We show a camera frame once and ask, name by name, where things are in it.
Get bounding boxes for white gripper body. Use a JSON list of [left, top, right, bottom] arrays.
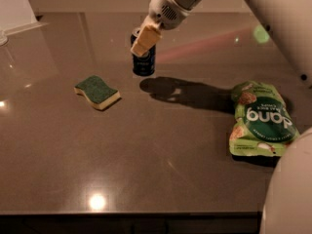
[[148, 0, 191, 30]]

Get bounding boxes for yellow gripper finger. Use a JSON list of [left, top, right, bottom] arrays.
[[131, 16, 162, 57]]

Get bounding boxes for dark blue pepsi can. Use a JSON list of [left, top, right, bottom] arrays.
[[131, 27, 156, 76]]

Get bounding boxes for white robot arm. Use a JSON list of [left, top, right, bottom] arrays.
[[131, 0, 312, 234]]

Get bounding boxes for green and yellow sponge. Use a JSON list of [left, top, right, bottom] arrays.
[[74, 75, 121, 110]]

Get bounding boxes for green dang chips bag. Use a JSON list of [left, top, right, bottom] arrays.
[[229, 81, 299, 157]]

